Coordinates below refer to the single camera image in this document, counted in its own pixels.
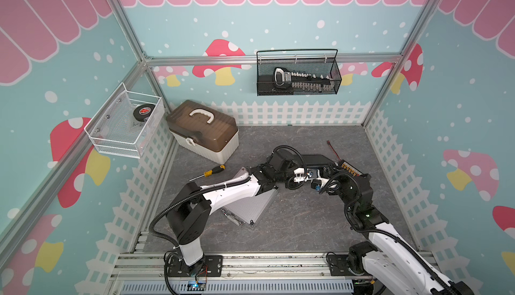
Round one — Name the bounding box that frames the black poker set case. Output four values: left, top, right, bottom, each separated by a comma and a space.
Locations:
293, 154, 342, 170

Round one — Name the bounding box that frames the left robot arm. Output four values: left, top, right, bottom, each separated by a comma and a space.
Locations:
148, 145, 308, 268

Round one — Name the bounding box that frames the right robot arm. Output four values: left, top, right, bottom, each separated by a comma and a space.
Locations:
307, 166, 473, 294

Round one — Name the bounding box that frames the silver poker set case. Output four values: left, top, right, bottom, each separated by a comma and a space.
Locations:
220, 179, 278, 228

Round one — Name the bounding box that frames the socket bit set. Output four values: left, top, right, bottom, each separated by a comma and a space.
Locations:
273, 68, 334, 93

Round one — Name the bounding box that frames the brown lid white toolbox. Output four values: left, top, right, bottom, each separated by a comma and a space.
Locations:
166, 100, 239, 164

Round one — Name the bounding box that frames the black tape roll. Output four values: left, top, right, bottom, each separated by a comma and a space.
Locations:
133, 103, 156, 122

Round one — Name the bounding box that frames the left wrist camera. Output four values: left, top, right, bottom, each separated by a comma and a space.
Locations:
293, 168, 309, 183

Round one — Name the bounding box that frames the yellow handled screwdriver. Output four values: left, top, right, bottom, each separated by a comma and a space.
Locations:
190, 164, 225, 182

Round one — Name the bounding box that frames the black wire wall basket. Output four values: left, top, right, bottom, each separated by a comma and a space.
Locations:
256, 49, 342, 96

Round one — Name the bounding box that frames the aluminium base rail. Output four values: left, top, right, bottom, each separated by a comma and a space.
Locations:
100, 250, 443, 295

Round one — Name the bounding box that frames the white wire wall basket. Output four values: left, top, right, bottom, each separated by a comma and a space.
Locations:
84, 84, 165, 159

